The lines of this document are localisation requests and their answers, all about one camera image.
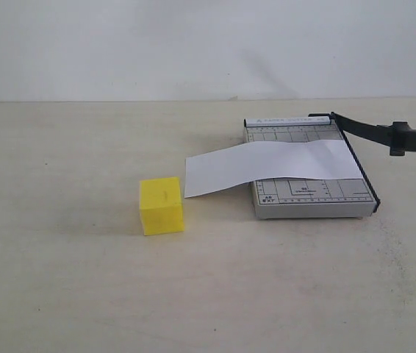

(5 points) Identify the grey paper cutter base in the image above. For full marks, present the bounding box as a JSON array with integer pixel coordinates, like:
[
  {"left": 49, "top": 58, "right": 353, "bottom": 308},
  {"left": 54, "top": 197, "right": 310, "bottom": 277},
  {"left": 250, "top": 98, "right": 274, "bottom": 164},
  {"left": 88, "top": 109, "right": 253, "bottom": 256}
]
[{"left": 244, "top": 113, "right": 381, "bottom": 219}]

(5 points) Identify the yellow cube block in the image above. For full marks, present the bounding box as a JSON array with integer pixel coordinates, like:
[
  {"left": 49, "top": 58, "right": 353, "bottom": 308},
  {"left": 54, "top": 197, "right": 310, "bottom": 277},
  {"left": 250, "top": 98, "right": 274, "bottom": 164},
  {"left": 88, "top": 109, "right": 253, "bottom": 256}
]
[{"left": 139, "top": 177, "right": 184, "bottom": 236}]

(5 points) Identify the black cutter blade arm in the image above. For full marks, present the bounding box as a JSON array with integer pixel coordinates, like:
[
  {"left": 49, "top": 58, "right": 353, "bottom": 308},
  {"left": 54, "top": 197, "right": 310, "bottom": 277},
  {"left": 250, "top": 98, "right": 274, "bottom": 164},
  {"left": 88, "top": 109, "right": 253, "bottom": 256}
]
[{"left": 329, "top": 111, "right": 416, "bottom": 159}]

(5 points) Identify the white paper strip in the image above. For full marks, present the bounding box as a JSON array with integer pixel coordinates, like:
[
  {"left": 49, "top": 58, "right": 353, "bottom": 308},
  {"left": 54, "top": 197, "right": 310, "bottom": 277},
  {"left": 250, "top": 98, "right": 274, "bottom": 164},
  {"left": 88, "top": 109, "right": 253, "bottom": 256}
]
[{"left": 184, "top": 140, "right": 362, "bottom": 199}]

